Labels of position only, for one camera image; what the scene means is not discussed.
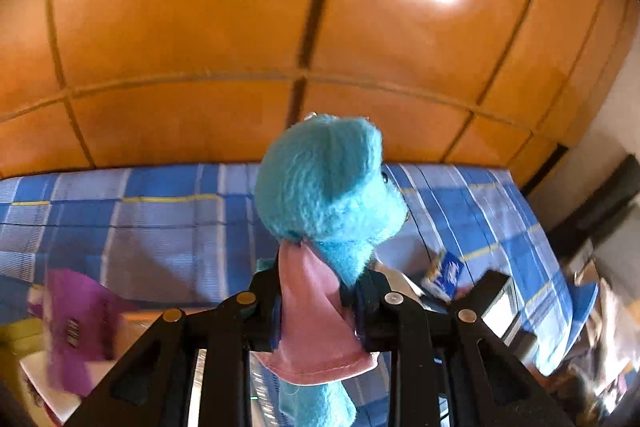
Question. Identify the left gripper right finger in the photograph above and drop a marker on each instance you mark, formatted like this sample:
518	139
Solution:
446	366

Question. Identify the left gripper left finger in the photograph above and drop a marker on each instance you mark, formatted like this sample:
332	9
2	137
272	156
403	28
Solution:
191	365

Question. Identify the blue tissue packet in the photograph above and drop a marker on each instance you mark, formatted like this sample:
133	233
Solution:
442	279

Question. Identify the teal plush bear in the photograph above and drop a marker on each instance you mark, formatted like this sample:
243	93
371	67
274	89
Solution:
321	191

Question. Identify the purple carton box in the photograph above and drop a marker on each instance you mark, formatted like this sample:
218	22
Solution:
81	318

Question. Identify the gold metal tin tray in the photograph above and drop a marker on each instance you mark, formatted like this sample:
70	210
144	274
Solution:
24	368

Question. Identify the blue plaid tablecloth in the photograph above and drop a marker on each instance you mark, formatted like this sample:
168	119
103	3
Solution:
190	236

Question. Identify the wooden wardrobe panels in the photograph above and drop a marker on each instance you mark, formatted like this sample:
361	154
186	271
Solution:
112	83

